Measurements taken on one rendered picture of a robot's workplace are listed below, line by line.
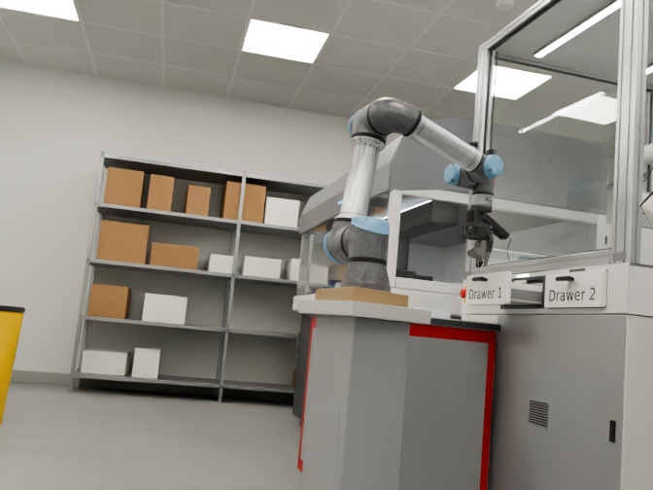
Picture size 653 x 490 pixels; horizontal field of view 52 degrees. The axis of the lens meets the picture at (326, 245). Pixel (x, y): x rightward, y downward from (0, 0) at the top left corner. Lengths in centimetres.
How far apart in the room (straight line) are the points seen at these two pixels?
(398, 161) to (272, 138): 351
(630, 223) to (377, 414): 90
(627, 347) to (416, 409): 79
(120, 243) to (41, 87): 170
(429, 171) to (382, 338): 153
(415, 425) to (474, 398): 25
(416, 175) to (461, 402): 120
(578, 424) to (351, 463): 73
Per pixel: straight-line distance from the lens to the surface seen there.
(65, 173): 657
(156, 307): 591
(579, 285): 224
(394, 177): 324
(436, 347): 251
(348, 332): 188
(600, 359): 217
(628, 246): 211
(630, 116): 222
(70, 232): 648
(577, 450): 225
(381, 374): 193
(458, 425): 257
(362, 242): 197
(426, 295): 324
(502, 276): 237
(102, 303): 596
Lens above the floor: 67
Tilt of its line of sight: 7 degrees up
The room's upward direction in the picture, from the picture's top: 5 degrees clockwise
